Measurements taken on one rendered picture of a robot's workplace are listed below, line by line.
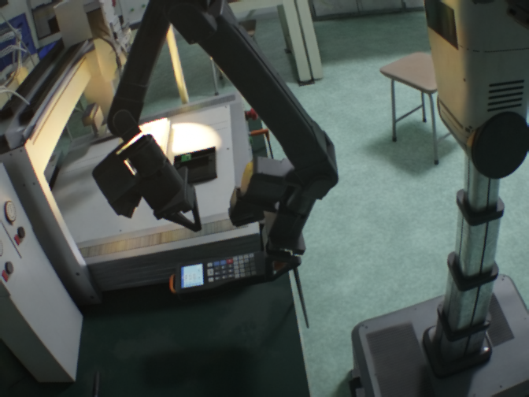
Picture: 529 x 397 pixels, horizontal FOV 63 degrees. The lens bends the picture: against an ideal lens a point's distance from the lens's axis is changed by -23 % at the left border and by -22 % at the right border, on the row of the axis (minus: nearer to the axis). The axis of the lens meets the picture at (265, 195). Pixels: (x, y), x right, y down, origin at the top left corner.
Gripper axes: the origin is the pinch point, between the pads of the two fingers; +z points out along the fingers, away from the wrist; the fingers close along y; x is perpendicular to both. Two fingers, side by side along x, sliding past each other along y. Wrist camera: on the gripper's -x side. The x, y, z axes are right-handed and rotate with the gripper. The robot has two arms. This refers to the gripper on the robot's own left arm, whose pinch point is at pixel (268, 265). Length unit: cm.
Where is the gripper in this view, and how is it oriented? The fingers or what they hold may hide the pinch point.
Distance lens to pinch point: 102.6
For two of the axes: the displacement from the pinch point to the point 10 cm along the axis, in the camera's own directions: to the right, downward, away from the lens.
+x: 9.4, 2.1, 2.7
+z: -3.2, 7.9, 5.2
